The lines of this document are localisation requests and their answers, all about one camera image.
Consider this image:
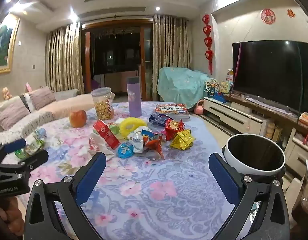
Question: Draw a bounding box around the gold framed painting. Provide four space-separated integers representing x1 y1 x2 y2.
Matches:
0 14 21 75

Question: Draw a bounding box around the wooden framed glass door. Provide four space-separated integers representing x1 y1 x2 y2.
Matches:
81 21 154 100

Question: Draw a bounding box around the pink toy kettlebell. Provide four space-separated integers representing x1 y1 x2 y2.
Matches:
194 99 205 115

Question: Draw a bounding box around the teal covered chair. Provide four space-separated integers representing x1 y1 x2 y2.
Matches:
156 67 211 108

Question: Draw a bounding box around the dark blue snack packet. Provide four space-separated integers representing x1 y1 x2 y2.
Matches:
148 113 172 127

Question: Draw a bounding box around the floral tablecloth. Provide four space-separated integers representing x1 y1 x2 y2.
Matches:
0 101 254 240

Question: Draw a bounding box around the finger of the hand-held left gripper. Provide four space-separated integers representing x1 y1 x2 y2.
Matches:
8 149 49 177
0 138 27 167

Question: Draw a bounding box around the white television cabinet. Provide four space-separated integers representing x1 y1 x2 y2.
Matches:
203 95 308 180

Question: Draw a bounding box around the black flat television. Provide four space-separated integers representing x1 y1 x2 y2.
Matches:
231 40 308 117

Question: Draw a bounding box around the purple drink bottle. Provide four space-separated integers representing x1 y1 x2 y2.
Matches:
126 77 142 117

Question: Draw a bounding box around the gold curtain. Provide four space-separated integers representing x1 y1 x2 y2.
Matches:
152 14 189 100
45 21 84 94

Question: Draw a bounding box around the blue toy train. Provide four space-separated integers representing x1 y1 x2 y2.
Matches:
210 92 229 103

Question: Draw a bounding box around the green paper box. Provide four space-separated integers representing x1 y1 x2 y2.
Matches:
108 122 121 135

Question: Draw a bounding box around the red snack packet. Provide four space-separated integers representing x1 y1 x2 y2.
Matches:
165 119 186 141

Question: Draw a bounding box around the orange snack wrapper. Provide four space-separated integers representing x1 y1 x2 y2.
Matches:
144 134 166 160

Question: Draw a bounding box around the yellow green toy box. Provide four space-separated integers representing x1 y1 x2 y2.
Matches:
219 80 233 94

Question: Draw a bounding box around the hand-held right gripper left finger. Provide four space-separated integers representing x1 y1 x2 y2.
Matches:
23 152 107 240

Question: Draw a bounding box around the clear jar of snack balls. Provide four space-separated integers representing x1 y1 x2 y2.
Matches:
90 87 115 121

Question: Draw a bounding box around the red hanging heart decoration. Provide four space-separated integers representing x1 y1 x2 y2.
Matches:
202 14 215 75

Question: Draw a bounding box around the white waste bin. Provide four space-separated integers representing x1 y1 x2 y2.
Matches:
222 134 286 182

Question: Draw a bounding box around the ferris wheel toy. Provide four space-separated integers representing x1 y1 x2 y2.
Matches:
204 78 219 98

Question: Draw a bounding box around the person's left hand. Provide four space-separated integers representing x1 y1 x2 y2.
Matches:
0 196 25 238

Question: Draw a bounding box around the black bin bag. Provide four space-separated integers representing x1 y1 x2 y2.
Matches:
226 135 286 183

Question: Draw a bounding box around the round red wall decoration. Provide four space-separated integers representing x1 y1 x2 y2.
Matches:
260 8 276 23

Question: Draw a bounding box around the blue round jelly cup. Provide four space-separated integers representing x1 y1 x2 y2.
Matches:
116 141 135 159

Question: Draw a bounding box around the red cover picture book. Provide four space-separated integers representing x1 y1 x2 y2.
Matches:
155 104 190 115

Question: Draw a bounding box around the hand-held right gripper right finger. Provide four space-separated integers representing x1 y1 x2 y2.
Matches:
208 152 291 240

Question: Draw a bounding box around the light grey sofa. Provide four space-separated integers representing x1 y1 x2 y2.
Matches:
0 89 114 140

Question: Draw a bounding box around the peach sofa blanket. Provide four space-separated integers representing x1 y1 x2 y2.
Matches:
38 92 116 117

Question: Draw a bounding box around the white snack wrapper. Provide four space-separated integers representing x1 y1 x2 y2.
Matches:
127 127 153 153

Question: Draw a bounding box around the red paper carton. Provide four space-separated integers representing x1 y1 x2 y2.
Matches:
93 119 121 150

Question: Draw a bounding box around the yellow foil packet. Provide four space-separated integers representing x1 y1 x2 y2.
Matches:
170 128 196 151

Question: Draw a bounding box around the red apple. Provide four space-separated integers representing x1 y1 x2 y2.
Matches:
69 110 87 128

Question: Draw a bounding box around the yellow plastic ring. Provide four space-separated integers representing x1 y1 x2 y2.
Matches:
119 117 148 137

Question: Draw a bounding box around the green snack packet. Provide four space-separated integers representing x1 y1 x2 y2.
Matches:
14 136 46 158

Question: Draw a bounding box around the light blue snack packet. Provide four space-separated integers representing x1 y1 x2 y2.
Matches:
33 127 47 140

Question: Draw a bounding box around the pink striped pillow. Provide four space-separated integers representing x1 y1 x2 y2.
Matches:
29 86 56 110
0 100 31 130

